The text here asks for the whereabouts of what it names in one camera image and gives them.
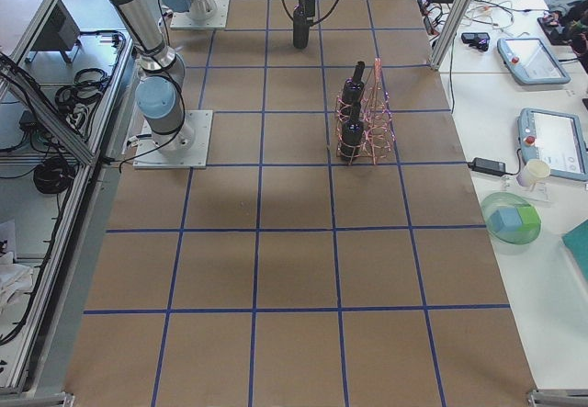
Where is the dark wine bottle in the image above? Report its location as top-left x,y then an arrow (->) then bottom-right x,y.
293,6 -> 310,50
341,61 -> 366,107

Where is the green bowl with blocks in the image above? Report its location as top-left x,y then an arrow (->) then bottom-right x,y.
481,192 -> 541,245

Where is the blue teach pendant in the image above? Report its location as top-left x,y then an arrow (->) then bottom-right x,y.
517,107 -> 587,182
496,37 -> 571,85

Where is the dark wine bottle in basket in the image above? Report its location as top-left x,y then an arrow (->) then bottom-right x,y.
341,61 -> 366,107

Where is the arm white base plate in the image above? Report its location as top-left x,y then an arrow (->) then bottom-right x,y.
132,110 -> 213,169
171,0 -> 230,30

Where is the black power adapter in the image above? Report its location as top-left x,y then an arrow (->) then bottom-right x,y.
468,157 -> 506,177

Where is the white paper cup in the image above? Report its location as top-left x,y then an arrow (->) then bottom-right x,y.
516,159 -> 551,188

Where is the copper wire wine basket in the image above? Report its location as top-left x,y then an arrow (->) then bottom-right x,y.
335,58 -> 396,165

